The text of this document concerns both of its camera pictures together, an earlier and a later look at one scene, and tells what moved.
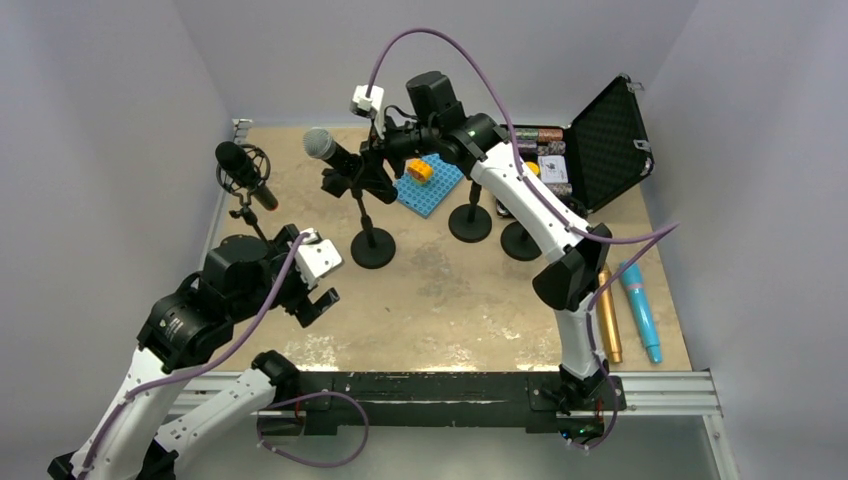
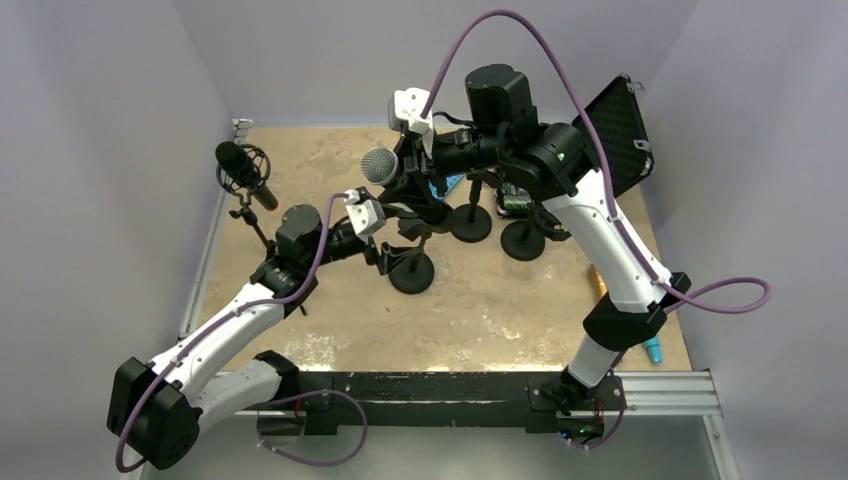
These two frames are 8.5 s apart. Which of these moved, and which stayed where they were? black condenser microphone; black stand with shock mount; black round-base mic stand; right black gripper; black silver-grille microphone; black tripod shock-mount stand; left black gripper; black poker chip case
Moved: right black gripper; black silver-grille microphone; left black gripper
Stayed: black poker chip case; black round-base mic stand; black condenser microphone; black tripod shock-mount stand; black stand with shock mount
